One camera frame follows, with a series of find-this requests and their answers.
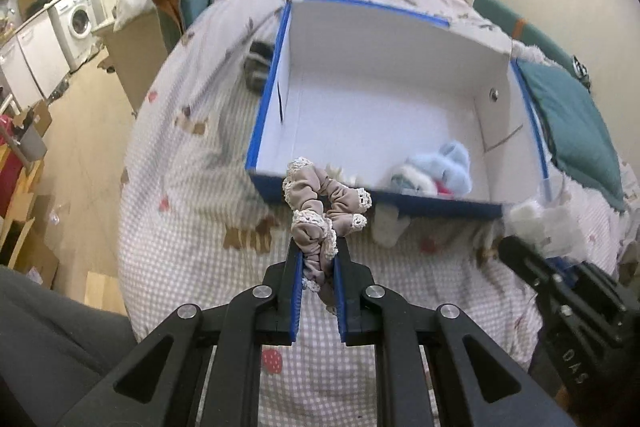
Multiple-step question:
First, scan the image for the grey sock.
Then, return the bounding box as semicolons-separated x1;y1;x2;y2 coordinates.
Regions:
243;41;273;95

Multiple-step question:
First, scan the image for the white washing machine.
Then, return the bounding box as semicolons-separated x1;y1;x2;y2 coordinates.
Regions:
50;0;103;70

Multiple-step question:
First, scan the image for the small cardboard box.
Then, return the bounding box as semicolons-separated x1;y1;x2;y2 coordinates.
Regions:
17;99;53;132

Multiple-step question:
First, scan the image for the white floor cabinet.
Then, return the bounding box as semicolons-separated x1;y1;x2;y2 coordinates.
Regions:
0;9;71;108

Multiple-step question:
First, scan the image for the person's left leg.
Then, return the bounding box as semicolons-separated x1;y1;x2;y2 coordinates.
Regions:
0;267;151;427

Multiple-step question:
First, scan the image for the cream fluffy sock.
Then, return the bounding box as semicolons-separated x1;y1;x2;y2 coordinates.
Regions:
371;206;411;248

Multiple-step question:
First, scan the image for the teal pillow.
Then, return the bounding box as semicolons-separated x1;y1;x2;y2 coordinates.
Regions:
515;59;626;212

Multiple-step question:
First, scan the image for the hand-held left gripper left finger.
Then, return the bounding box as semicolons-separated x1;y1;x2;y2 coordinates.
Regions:
55;234;305;427

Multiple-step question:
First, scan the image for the teal cushion orange stripe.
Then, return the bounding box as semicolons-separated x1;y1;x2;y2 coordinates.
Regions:
472;0;576;68

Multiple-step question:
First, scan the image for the beige lace scrunchie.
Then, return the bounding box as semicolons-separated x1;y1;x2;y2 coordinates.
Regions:
282;157;373;303

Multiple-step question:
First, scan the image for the wooden shelf rack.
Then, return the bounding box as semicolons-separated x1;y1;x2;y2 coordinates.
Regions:
0;142;61;288

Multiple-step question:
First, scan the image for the black and white toy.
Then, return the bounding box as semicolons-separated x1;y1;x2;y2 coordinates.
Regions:
570;56;593;95

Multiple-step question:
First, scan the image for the grey bin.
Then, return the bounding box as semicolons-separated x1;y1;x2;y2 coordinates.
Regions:
12;119;48;162

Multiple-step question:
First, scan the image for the light blue fluffy scrunchie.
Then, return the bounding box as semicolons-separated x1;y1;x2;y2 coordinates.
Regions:
412;141;473;195

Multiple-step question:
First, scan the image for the flat cardboard piece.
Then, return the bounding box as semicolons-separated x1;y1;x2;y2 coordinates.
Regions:
84;271;128;315

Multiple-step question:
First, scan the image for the blue cardboard box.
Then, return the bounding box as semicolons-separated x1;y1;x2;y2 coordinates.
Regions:
244;0;553;219

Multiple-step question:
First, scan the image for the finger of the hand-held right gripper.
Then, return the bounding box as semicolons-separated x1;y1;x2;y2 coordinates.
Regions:
499;236;578;324
550;257;627;308

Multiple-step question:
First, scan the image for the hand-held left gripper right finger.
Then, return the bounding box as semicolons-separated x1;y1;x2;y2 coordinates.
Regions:
334;234;576;427

